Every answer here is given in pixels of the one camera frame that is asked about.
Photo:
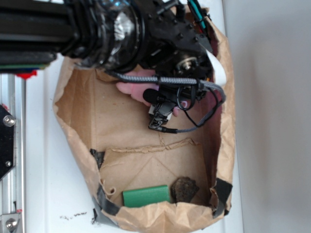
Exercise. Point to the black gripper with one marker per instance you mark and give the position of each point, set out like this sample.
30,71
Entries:
171,45

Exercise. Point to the pink plush bunny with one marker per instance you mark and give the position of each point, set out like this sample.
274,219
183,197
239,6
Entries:
136,90

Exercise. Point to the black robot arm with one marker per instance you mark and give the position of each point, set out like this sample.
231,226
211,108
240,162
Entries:
112,35

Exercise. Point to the brown paper bag tray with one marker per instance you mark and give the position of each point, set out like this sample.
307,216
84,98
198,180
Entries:
115,150

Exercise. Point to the dark brown rock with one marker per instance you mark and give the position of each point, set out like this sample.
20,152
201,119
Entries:
184,189

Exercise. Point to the green rectangular block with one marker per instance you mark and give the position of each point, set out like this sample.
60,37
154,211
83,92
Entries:
136,198

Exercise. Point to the small black camera module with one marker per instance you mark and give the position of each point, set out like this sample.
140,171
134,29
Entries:
162,105

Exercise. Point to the aluminium frame rail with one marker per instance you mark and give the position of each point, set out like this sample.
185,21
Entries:
12,194

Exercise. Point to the black metal bracket plate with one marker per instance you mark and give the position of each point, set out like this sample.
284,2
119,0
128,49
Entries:
7,142

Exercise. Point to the silver corner bracket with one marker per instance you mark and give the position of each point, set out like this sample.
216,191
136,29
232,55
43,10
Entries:
11,223

